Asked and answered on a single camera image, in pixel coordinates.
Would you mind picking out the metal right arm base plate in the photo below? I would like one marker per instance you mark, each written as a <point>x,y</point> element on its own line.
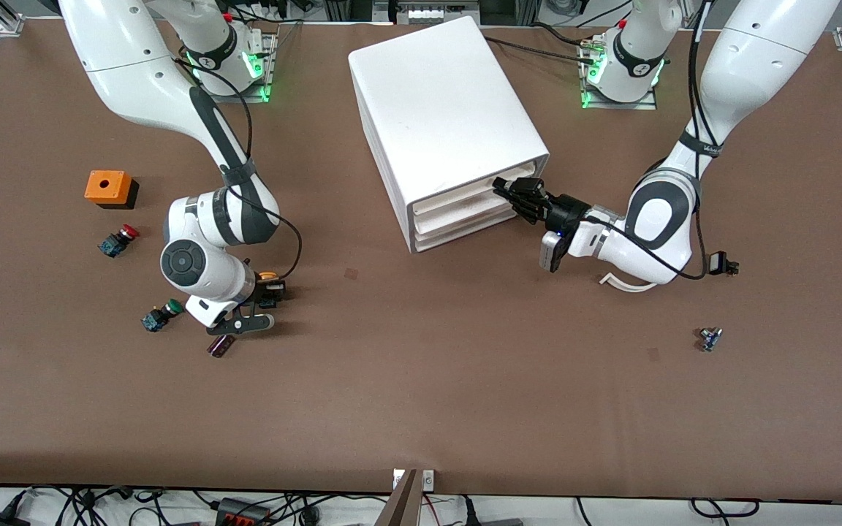
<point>272,66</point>

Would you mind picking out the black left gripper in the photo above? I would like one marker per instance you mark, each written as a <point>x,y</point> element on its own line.
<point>562,211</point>

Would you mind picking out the yellow push button switch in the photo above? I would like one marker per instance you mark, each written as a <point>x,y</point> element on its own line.
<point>268,276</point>

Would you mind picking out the black power plug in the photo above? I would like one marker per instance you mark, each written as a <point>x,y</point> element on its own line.
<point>1,520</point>

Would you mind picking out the grey slanted bar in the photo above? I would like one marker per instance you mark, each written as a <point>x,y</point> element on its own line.
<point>403,508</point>

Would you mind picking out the white drawer cabinet shell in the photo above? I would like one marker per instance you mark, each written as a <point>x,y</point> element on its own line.
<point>435,95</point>

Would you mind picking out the red push button switch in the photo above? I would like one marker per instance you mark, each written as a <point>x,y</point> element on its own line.
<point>112,245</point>

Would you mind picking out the black right camera mount bracket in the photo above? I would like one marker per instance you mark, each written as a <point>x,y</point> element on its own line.
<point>245,323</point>

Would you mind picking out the small shiny metal fitting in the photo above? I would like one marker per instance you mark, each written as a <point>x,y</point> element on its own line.
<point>710,340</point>

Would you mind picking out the black power strip red switches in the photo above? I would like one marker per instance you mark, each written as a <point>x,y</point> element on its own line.
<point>242,515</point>

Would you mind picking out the dark brown cylindrical capacitor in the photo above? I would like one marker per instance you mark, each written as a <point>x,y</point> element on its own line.
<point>221,348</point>

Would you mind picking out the white plain drawer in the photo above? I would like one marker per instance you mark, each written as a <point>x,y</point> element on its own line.
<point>465,228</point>
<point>465,209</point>

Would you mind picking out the white plastic bin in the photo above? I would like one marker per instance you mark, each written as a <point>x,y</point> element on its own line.
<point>457,196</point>

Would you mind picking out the white curved pipe clamp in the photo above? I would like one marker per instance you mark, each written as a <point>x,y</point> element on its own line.
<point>629,287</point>

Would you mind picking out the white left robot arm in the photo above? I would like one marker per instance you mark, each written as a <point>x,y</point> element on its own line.
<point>757,51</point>

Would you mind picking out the green push button switch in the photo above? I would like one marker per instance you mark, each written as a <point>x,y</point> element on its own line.
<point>154,320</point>

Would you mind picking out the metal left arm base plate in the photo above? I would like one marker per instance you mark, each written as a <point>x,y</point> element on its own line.
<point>611,104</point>

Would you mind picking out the small black electrical component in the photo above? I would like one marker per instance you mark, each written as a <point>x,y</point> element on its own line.
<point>718,263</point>

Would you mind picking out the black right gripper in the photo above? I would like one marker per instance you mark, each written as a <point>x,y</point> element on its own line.
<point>268,291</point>

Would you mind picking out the orange button enclosure box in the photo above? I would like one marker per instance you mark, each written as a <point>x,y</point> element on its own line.
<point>115,188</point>

